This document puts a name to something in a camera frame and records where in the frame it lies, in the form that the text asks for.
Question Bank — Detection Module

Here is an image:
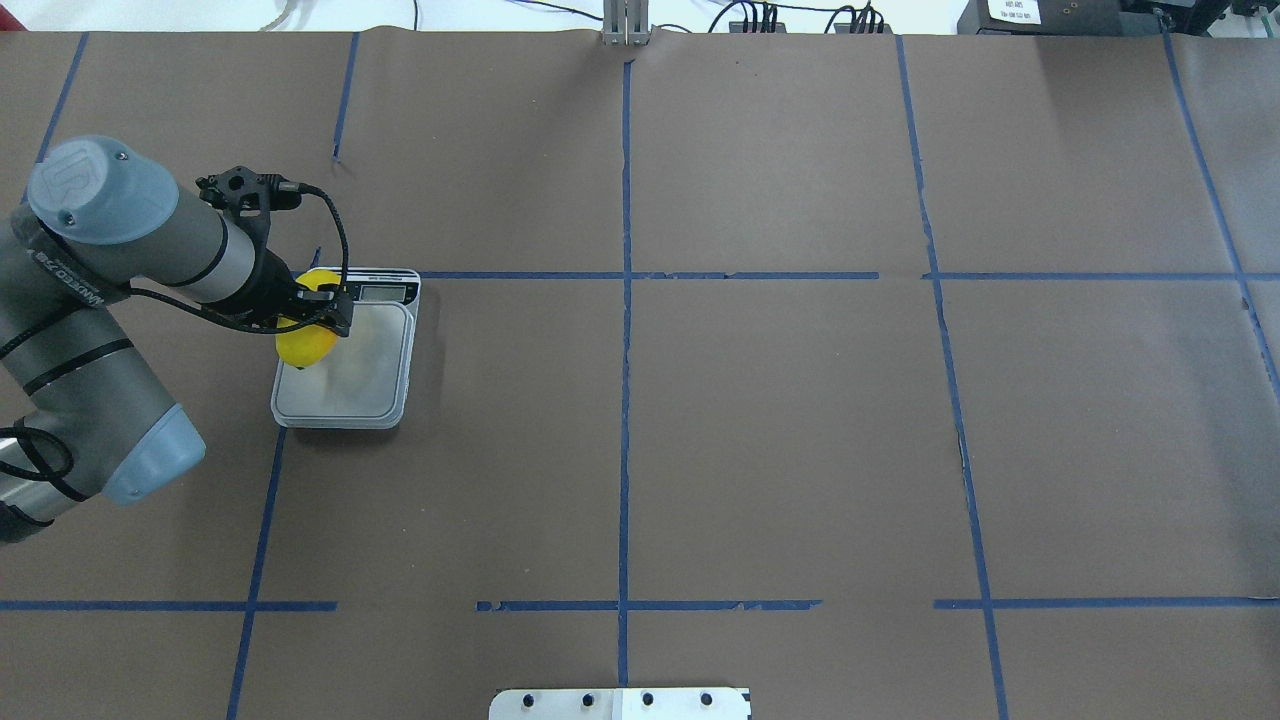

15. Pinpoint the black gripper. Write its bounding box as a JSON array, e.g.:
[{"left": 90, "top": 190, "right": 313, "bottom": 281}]
[{"left": 230, "top": 250, "right": 353, "bottom": 338}]

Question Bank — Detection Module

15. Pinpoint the yellow mango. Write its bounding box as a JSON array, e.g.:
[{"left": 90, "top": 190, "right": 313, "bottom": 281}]
[{"left": 275, "top": 268, "right": 340, "bottom": 369}]

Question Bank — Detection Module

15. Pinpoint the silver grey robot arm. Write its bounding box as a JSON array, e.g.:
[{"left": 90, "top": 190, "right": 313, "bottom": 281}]
[{"left": 1, "top": 135, "right": 353, "bottom": 544}]

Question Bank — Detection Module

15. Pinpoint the silver digital kitchen scale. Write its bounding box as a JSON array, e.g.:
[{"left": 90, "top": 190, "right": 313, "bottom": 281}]
[{"left": 270, "top": 266, "right": 421, "bottom": 430}]

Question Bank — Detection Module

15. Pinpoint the black electronics box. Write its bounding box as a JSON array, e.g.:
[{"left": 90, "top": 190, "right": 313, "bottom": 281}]
[{"left": 955, "top": 1, "right": 1123, "bottom": 37}]

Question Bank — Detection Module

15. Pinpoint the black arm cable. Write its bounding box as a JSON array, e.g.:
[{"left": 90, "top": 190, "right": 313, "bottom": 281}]
[{"left": 0, "top": 178, "right": 351, "bottom": 501}]

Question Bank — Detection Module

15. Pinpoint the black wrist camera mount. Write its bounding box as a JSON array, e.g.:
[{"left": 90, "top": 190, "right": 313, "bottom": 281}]
[{"left": 195, "top": 167, "right": 302, "bottom": 242}]

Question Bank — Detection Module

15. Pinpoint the aluminium frame post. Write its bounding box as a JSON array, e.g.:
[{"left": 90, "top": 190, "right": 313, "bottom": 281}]
[{"left": 602, "top": 0, "right": 652, "bottom": 47}]

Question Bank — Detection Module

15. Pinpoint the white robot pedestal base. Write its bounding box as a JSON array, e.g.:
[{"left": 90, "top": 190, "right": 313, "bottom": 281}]
[{"left": 488, "top": 687, "right": 753, "bottom": 719}]

